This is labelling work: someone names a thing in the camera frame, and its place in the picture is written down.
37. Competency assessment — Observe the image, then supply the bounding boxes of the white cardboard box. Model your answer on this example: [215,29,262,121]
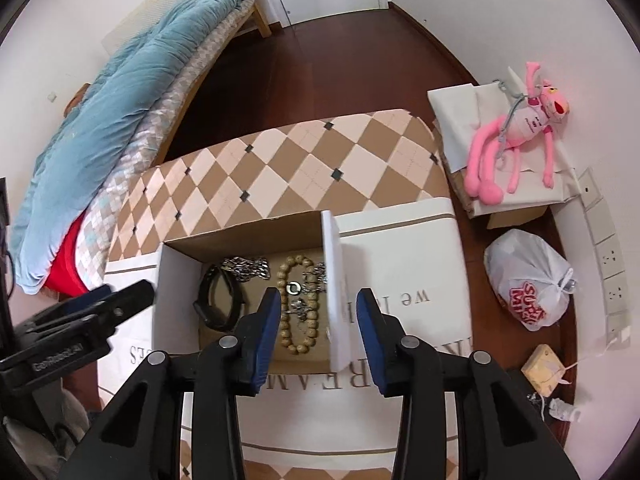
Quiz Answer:
[151,211,350,375]

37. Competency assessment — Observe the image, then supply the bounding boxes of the black smart band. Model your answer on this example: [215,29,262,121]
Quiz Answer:
[193,264,244,333]

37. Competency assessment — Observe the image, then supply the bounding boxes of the silver chain necklace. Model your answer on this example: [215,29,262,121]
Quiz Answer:
[219,254,272,286]

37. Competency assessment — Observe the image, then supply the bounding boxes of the wooden bead bracelet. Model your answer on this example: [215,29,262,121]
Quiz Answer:
[275,253,328,356]

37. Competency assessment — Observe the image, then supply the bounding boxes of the red blanket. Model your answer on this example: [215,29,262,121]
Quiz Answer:
[44,212,88,297]

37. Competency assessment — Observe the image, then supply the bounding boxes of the checkered bed sheet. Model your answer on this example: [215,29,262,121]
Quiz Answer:
[73,0,256,289]

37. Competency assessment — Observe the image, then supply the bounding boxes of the yellow small box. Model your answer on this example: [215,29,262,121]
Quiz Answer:
[521,344,566,398]

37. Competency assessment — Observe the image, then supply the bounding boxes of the white plastic bag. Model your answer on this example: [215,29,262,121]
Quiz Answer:
[484,229,577,332]

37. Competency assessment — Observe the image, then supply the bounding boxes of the light blue duvet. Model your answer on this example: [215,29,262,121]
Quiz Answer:
[9,0,244,295]

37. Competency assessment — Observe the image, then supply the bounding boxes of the pink panther plush toy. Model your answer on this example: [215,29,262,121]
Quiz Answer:
[464,62,570,206]

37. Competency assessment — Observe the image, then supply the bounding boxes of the white wall power strip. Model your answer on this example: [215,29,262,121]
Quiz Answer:
[578,168,631,351]

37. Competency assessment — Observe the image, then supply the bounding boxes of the wooden bed frame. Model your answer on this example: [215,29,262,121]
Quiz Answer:
[235,2,272,38]

